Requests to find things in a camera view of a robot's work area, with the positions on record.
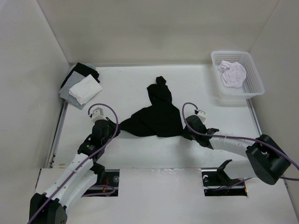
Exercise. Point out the crumpled pink tank top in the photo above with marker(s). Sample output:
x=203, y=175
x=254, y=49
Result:
x=233, y=74

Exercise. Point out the folded white tank top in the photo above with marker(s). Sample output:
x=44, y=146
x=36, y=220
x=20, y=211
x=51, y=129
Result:
x=86, y=89

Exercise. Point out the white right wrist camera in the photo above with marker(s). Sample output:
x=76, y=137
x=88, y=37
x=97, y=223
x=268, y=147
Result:
x=201, y=114

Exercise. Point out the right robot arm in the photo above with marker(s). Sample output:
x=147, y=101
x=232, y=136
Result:
x=267, y=160

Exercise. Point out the white plastic basket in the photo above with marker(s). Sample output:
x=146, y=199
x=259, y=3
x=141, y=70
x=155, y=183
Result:
x=251, y=87

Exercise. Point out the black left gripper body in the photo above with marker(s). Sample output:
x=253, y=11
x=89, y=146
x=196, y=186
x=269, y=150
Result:
x=111, y=131

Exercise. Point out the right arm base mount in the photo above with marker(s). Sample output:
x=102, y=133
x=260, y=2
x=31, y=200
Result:
x=217, y=183

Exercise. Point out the folded black tank top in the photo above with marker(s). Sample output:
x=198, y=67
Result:
x=84, y=69

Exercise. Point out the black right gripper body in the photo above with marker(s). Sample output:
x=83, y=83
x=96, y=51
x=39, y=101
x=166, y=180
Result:
x=188, y=135

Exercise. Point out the black tank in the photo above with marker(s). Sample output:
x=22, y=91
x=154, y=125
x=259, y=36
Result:
x=84, y=69
x=162, y=118

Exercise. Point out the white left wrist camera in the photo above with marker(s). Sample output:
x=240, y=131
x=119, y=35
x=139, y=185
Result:
x=97, y=114

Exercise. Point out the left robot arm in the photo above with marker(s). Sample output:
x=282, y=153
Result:
x=53, y=205

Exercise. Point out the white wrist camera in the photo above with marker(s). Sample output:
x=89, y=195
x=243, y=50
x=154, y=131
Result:
x=201, y=114
x=97, y=114

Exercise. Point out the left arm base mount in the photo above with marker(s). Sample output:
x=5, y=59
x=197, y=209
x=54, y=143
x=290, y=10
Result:
x=105, y=186

